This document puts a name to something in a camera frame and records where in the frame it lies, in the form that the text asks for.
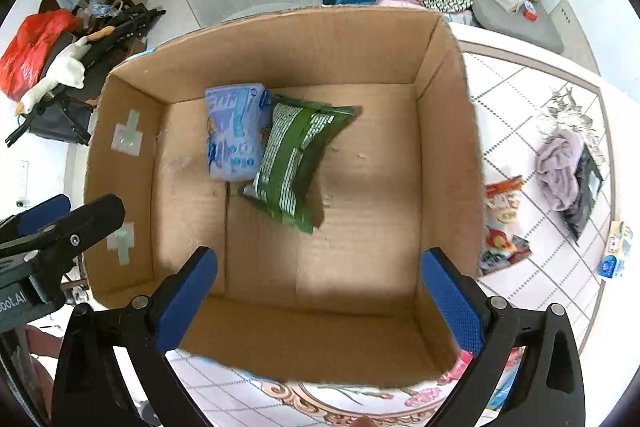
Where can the black snack bag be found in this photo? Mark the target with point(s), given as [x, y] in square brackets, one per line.
[589, 180]

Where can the white goose plush toy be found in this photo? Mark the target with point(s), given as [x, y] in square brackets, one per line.
[66, 69]

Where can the red snack packet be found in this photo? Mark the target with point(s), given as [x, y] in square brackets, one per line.
[456, 372]

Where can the red plastic bag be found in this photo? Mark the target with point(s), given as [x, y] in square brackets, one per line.
[23, 60]

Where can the green snack bag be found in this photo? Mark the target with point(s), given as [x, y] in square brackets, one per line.
[300, 132]

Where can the light blue tissue pack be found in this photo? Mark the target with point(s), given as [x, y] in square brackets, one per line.
[238, 125]

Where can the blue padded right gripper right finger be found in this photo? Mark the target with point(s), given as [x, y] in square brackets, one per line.
[547, 389]

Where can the white blue tissue brick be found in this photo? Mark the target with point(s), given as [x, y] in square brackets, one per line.
[617, 249]

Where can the purple grey cloth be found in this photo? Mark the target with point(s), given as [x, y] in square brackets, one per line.
[556, 164]

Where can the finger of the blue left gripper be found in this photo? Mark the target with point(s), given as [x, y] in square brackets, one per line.
[32, 220]

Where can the long blue biscuit pack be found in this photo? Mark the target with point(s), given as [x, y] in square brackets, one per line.
[506, 380]

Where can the orange brown snack bag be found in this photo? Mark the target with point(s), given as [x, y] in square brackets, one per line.
[503, 247]

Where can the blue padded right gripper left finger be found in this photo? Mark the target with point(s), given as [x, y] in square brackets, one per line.
[89, 389]

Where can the open cardboard box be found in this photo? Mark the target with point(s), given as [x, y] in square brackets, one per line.
[344, 304]

